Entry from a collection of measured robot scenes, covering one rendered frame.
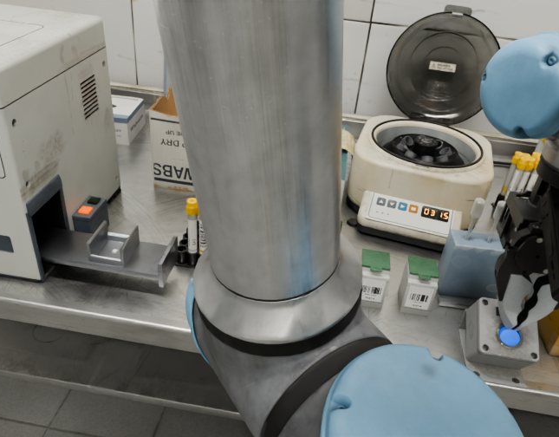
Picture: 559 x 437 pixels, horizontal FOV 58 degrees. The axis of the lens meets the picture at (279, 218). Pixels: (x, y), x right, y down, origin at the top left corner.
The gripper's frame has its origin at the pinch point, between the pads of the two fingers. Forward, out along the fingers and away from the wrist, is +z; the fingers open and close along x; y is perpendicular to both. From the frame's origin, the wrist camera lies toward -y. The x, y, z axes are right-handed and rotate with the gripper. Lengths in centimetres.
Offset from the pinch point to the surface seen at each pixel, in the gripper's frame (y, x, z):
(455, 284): 12.1, 4.0, 4.8
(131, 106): 52, 68, 2
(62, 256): 4, 58, 4
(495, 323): 1.2, 1.7, 1.2
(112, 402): 44, 79, 95
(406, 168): 30.3, 11.7, -3.3
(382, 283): 7.9, 14.8, 3.3
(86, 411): 39, 85, 95
